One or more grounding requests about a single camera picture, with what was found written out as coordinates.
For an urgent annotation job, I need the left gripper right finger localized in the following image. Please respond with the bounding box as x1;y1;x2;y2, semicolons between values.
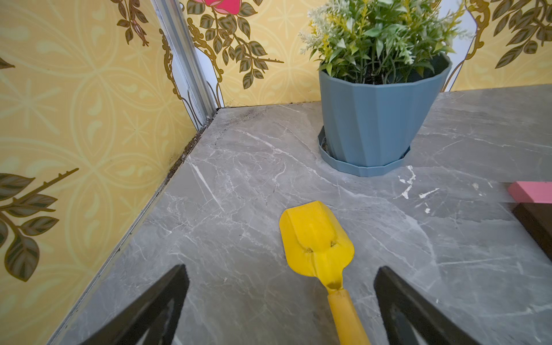
374;266;478;344

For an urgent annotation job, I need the potted green plant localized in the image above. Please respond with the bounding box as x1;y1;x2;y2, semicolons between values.
301;1;469;177

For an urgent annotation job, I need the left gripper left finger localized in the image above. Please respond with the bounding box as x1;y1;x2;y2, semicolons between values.
83;264;190;344

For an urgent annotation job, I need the pink block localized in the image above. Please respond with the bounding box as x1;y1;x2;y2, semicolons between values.
507;181;552;204

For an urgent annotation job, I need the yellow toy shovel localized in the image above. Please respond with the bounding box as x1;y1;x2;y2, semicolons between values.
279;201;370;344

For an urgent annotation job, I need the dark brown block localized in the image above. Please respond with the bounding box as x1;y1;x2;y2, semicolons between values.
513;203;552;260

